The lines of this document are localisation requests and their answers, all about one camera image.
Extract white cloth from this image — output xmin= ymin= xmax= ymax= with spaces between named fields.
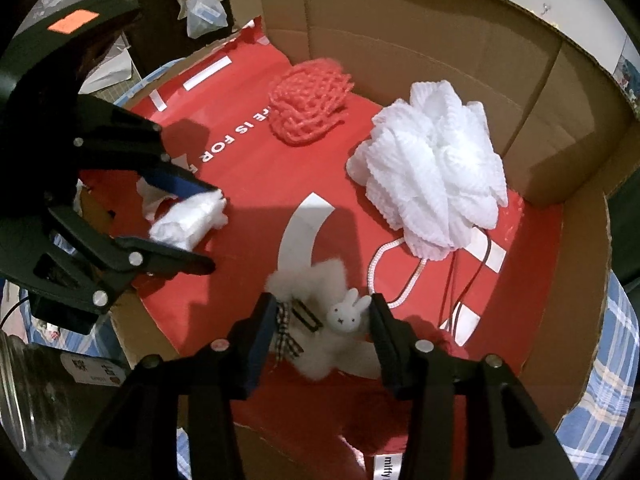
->
xmin=136 ymin=178 xmax=229 ymax=252

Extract white fluffy bunny keychain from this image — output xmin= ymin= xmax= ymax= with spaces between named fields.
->
xmin=266 ymin=258 xmax=381 ymax=382

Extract coral red bath pouf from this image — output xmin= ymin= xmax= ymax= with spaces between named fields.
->
xmin=268 ymin=58 xmax=354 ymax=146

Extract white mesh bath pouf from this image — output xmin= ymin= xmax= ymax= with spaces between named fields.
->
xmin=346 ymin=80 xmax=509 ymax=264

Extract red knitted bunny plush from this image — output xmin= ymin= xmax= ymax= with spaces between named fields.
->
xmin=341 ymin=231 xmax=492 ymax=479

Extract tall glass jar dark contents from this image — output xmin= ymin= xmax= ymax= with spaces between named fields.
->
xmin=1 ymin=334 xmax=130 ymax=479

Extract blue plaid tablecloth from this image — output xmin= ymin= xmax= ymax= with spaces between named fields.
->
xmin=555 ymin=274 xmax=639 ymax=479

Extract white plastic bag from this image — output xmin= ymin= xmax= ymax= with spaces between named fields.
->
xmin=186 ymin=0 xmax=228 ymax=39

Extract cardboard box red lining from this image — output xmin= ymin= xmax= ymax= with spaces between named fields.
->
xmin=111 ymin=0 xmax=639 ymax=430

